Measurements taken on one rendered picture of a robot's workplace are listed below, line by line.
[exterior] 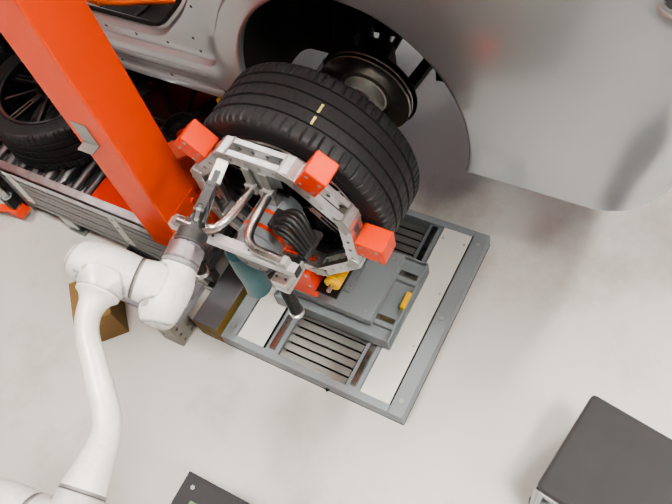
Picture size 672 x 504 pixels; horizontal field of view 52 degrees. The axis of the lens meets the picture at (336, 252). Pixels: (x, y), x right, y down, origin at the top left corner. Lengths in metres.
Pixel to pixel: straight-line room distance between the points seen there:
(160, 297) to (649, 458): 1.46
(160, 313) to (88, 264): 0.19
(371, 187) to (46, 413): 1.78
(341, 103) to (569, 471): 1.25
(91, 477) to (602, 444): 1.44
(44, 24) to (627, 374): 2.16
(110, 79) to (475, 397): 1.64
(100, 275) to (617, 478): 1.53
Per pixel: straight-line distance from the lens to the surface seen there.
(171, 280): 1.63
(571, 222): 3.01
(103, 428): 1.57
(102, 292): 1.63
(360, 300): 2.58
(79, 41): 1.89
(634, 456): 2.28
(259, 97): 1.92
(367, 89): 2.23
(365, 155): 1.86
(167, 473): 2.79
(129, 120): 2.07
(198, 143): 1.99
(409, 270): 2.68
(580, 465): 2.25
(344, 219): 1.85
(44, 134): 3.21
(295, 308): 1.94
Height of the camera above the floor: 2.49
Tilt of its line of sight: 57 degrees down
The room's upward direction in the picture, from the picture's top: 18 degrees counter-clockwise
